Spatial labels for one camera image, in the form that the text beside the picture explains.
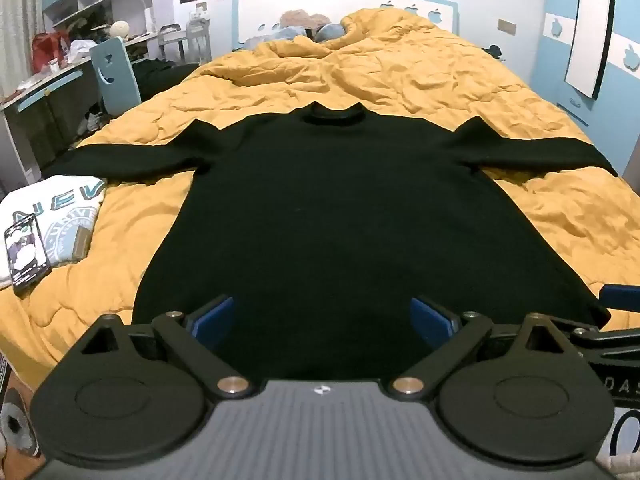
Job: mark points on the yellow quilt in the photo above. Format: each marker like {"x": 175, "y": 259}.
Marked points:
{"x": 400, "y": 70}

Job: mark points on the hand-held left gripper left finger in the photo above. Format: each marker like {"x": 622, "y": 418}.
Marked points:
{"x": 215, "y": 317}

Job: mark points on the red bag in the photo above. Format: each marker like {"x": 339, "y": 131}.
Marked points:
{"x": 47, "y": 50}

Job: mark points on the white blue desk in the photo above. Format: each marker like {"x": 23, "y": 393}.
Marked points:
{"x": 35, "y": 95}

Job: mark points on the dark plush toy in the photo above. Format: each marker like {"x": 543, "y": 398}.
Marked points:
{"x": 495, "y": 52}

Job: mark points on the black sweater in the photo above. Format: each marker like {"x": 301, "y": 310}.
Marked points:
{"x": 325, "y": 210}

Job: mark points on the black smartphone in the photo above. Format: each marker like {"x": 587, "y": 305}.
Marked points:
{"x": 25, "y": 255}

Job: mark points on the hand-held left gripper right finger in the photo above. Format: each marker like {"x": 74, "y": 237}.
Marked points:
{"x": 430, "y": 317}

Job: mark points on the blue white wardrobe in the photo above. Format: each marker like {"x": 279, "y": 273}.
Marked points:
{"x": 555, "y": 60}

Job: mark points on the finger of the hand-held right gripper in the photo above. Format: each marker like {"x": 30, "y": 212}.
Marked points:
{"x": 622, "y": 295}
{"x": 610, "y": 342}

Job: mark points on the light blue chair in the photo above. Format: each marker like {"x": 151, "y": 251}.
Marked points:
{"x": 117, "y": 75}

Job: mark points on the wall switch plate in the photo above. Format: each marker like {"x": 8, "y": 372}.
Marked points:
{"x": 506, "y": 26}

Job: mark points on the white ball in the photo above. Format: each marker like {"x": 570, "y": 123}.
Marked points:
{"x": 120, "y": 29}

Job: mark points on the white printed t-shirt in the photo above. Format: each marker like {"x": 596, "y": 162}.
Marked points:
{"x": 65, "y": 220}

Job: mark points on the small white chair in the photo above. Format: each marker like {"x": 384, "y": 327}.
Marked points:
{"x": 172, "y": 37}

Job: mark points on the blue plush pillow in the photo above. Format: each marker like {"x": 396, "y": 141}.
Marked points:
{"x": 330, "y": 32}

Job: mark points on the black framed mirror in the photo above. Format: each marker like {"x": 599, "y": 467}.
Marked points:
{"x": 590, "y": 25}

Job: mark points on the white blue bed headboard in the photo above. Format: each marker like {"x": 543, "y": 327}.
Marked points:
{"x": 350, "y": 5}

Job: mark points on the cardboard box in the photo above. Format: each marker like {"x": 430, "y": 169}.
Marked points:
{"x": 15, "y": 410}

